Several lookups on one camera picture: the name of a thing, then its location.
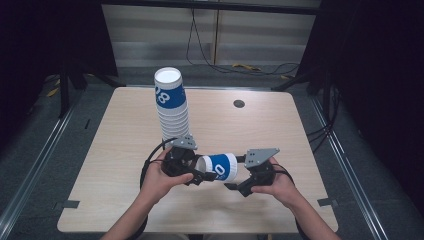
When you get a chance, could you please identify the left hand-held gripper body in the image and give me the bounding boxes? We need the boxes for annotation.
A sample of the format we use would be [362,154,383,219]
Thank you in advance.
[161,134,198,178]

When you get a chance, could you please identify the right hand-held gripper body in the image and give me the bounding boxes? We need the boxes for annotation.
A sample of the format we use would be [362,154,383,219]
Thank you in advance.
[244,148,281,188]

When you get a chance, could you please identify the single blue label paper cup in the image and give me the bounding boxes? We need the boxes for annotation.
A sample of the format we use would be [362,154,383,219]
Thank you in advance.
[195,152,239,183]

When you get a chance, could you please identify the stack of white paper cups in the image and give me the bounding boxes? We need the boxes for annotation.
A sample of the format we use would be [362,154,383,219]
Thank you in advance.
[153,66,192,144]

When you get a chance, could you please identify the person's right hand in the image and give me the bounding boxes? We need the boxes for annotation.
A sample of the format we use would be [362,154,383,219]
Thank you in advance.
[250,157,302,210]

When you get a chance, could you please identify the person's left hand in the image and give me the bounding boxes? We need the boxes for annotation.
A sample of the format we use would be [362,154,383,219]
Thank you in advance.
[139,147,195,205]

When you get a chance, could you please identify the grey tape strip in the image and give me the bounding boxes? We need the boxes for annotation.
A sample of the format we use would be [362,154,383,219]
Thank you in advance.
[316,197,339,208]
[53,199,81,211]

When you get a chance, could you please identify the yellow strip on floor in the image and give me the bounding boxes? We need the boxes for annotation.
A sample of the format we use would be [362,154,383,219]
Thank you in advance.
[231,62,263,72]

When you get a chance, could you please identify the black metal stand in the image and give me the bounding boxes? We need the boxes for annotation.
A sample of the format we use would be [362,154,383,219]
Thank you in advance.
[57,58,127,119]
[270,64,333,116]

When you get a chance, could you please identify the black curtain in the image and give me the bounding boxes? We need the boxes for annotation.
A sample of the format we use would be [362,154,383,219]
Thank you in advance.
[0,0,119,154]
[295,0,424,218]

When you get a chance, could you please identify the black overhead bar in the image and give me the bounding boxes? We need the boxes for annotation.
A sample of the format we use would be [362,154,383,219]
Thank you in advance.
[99,0,323,16]

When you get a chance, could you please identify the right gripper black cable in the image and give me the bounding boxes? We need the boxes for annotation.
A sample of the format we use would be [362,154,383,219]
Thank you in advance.
[272,162,304,240]

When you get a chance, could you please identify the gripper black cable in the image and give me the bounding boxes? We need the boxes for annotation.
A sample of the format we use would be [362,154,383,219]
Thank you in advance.
[133,137,178,240]
[272,162,304,240]

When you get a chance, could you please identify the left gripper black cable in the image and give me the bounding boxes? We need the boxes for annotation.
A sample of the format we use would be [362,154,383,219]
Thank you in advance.
[133,137,178,240]

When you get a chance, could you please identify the bundle of black floor cables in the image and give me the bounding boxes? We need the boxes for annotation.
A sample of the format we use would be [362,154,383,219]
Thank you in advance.
[305,84,343,155]

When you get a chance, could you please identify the metal floor rail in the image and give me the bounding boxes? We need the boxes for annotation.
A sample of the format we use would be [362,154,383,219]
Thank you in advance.
[0,88,86,232]
[309,95,392,240]

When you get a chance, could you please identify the black hanging wall cable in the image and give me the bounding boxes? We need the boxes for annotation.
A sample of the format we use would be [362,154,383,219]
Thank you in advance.
[185,8,301,76]

